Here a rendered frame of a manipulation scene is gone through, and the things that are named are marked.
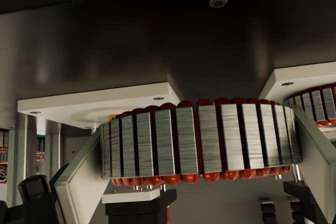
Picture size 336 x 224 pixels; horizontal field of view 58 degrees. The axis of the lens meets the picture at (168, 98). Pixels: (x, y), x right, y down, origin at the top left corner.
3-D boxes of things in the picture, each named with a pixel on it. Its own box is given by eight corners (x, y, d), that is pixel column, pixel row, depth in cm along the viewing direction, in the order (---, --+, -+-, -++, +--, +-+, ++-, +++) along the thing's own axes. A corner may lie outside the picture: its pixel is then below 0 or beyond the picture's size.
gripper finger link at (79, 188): (83, 237, 14) (68, 238, 14) (119, 162, 21) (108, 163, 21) (67, 182, 13) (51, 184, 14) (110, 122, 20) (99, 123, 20)
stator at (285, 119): (62, 109, 14) (62, 194, 13) (319, 81, 12) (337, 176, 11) (131, 132, 25) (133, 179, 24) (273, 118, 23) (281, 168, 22)
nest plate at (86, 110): (17, 99, 30) (16, 112, 29) (168, 81, 27) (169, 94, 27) (84, 120, 44) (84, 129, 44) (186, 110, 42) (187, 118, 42)
